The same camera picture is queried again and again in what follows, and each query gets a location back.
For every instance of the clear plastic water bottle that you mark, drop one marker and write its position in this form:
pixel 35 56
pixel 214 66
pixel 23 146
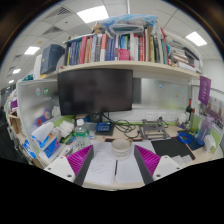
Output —
pixel 82 134

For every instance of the dark blue box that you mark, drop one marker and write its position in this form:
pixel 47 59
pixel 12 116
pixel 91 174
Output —
pixel 50 57

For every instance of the purple hanging sign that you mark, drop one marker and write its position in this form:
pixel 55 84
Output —
pixel 204 90

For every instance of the black mouse pad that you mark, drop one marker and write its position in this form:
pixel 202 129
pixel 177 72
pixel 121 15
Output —
pixel 172 147

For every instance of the white wooden shelf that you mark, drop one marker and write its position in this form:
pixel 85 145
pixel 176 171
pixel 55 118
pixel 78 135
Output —
pixel 139 68

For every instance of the dark glass bottle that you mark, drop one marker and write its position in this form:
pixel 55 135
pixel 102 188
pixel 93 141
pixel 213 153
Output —
pixel 188 110

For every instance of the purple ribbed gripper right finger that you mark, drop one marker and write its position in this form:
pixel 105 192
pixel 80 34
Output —
pixel 152 166

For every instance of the white ceramic cup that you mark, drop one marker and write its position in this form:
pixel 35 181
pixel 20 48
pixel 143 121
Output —
pixel 120 149

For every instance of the blue small device box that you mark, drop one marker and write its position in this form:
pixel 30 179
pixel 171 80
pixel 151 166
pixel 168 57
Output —
pixel 103 127

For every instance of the white paper sheet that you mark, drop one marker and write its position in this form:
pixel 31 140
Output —
pixel 102 167

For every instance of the purple transparent water bottle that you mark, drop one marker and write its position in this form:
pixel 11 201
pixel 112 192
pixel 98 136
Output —
pixel 204 129

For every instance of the blue white tissue box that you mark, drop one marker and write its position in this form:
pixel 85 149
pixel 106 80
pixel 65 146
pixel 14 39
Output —
pixel 45 140

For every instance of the grey metal laptop stand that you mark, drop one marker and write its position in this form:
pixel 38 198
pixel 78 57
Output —
pixel 153 130

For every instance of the black computer monitor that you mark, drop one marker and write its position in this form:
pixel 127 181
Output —
pixel 98 90

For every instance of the row of books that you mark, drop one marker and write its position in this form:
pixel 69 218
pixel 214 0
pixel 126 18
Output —
pixel 150 45

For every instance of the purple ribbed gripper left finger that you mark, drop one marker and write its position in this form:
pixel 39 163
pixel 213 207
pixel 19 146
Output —
pixel 74 167

